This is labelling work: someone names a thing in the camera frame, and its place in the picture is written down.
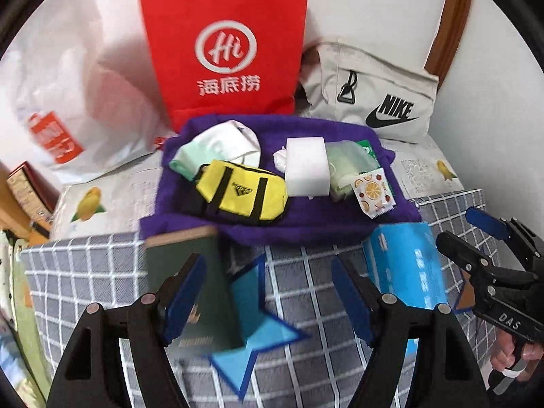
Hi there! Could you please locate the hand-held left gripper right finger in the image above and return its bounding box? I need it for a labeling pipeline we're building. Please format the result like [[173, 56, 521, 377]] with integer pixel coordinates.
[[331, 256, 489, 408]]

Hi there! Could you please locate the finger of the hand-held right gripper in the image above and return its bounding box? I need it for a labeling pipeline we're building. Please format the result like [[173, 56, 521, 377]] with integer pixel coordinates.
[[437, 232, 498, 283], [465, 207, 544, 270]]

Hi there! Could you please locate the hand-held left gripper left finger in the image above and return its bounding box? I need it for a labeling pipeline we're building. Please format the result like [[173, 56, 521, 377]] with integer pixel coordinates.
[[47, 253, 207, 408]]

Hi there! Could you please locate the dark green box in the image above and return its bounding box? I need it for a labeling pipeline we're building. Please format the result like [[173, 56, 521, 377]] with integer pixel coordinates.
[[144, 225, 247, 358]]

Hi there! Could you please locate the fruit print packet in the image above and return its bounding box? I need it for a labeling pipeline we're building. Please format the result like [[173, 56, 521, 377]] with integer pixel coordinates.
[[351, 168, 394, 218]]

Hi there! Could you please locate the yellow mini bag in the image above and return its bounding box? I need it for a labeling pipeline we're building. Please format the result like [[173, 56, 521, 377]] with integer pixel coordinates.
[[193, 159, 290, 226]]

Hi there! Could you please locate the green sachet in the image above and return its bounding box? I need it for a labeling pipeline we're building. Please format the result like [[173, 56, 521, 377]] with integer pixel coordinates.
[[355, 137, 398, 205]]

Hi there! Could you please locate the green tissue pack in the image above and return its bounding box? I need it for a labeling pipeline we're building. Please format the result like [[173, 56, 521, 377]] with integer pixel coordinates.
[[325, 140, 379, 202]]

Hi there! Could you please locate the green face mask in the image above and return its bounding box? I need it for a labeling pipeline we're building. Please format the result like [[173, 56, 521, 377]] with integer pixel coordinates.
[[169, 142, 213, 179]]

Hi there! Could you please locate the white sponge block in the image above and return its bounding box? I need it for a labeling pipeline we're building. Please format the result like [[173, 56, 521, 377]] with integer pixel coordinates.
[[284, 136, 331, 198]]

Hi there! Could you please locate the white glove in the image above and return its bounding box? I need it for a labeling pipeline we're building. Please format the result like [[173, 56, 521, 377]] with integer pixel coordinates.
[[193, 120, 262, 166]]

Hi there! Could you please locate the person's right hand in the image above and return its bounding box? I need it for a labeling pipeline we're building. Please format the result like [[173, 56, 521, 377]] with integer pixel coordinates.
[[490, 336, 544, 381]]

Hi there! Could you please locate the blue tissue pack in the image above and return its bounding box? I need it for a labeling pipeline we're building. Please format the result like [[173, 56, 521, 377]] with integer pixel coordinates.
[[361, 221, 449, 311]]

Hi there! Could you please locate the grey plaid blanket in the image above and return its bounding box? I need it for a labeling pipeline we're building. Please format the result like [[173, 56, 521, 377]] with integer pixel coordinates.
[[19, 189, 502, 408]]

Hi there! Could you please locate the purple towel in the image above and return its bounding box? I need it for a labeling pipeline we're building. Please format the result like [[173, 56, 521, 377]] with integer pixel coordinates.
[[139, 115, 423, 247]]

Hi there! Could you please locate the white printed bedsheet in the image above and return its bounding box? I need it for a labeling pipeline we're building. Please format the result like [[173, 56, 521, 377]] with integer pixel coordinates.
[[53, 136, 466, 239]]

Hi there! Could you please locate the grey waist bag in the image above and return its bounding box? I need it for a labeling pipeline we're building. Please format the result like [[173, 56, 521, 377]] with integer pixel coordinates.
[[300, 36, 440, 144]]

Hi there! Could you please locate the brown patterned box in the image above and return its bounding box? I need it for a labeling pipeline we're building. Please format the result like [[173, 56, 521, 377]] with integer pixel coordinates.
[[6, 160, 62, 226]]

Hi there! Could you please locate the white plastic shopping bag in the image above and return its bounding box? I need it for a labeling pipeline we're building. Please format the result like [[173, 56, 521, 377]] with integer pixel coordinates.
[[0, 0, 175, 185]]

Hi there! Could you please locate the red paper bag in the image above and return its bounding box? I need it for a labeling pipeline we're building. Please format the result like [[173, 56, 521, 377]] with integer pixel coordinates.
[[137, 0, 310, 133]]

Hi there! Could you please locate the wooden door frame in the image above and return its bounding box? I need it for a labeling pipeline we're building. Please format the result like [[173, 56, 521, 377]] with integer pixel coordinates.
[[424, 0, 474, 90]]

